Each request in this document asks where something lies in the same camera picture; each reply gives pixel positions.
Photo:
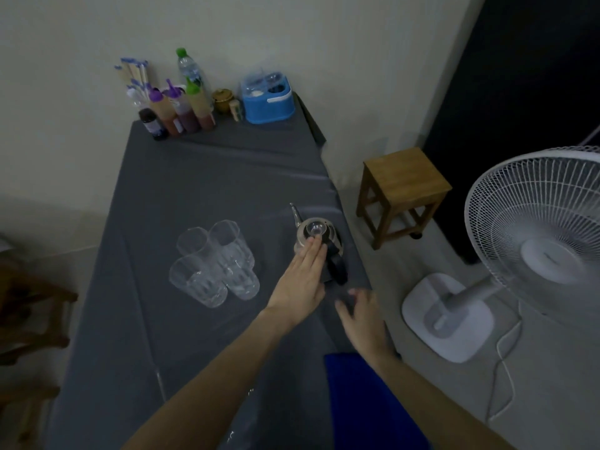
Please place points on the person's left hand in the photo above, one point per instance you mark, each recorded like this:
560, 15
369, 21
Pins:
295, 290

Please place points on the person's right hand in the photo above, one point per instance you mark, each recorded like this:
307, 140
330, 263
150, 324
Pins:
368, 328

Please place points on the clear faceted glass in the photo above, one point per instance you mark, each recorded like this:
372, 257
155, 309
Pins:
244, 283
192, 241
199, 283
232, 243

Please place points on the blue cleaning cloth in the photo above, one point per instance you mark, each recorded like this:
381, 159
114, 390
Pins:
356, 407

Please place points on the person's left forearm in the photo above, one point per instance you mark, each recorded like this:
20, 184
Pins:
211, 393

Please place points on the person's right forearm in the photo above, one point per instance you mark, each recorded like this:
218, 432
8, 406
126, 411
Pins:
440, 412

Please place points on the grey cloth-covered table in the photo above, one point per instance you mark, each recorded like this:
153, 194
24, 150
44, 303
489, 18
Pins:
211, 182

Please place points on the blue plastic condiment caddy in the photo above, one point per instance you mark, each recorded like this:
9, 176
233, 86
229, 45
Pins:
267, 105

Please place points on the small toothpick container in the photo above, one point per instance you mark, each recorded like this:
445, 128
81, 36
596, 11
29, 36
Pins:
236, 110

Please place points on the white standing fan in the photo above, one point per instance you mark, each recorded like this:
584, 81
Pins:
544, 257

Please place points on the small golden lidded jar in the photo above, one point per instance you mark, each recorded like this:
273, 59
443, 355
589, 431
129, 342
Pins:
222, 100

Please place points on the green-capped sauce bottle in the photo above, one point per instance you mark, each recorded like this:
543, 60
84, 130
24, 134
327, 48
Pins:
202, 107

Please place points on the purple-capped dark sauce bottle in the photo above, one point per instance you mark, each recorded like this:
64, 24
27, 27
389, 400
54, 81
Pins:
185, 114

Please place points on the purple-capped orange sauce bottle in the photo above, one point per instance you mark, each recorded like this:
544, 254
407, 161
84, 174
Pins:
166, 114

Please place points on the dark glass labelled bottle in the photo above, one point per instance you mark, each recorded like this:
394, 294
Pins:
152, 124

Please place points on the clear bottle white cap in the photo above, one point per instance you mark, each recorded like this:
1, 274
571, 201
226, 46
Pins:
135, 98

